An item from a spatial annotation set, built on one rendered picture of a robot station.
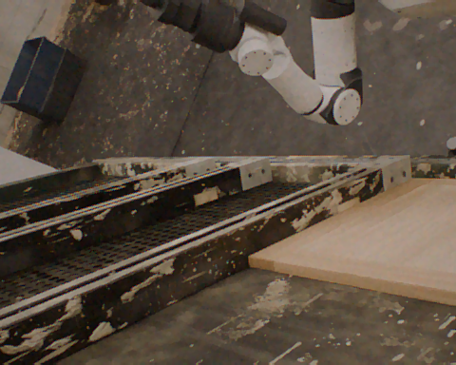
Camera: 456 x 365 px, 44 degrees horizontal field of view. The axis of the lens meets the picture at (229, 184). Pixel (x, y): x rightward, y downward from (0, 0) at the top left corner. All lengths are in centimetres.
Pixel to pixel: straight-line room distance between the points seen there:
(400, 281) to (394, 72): 202
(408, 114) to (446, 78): 21
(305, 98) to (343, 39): 14
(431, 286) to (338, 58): 60
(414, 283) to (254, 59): 51
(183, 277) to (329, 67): 58
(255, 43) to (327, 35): 21
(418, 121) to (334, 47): 138
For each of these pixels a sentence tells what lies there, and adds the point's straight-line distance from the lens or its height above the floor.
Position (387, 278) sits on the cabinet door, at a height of 136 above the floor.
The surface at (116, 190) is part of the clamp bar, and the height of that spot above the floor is 123.
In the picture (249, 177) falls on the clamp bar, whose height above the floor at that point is 98.
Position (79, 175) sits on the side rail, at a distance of 231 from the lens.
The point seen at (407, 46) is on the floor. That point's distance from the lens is 277.
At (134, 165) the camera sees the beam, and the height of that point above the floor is 90.
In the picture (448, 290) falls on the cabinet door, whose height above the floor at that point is 136.
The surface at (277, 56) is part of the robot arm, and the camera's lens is 116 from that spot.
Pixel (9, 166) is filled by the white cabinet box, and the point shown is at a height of 40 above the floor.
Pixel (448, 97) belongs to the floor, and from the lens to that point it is 253.
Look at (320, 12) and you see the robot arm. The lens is 119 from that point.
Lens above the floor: 203
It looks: 42 degrees down
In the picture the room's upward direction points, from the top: 64 degrees counter-clockwise
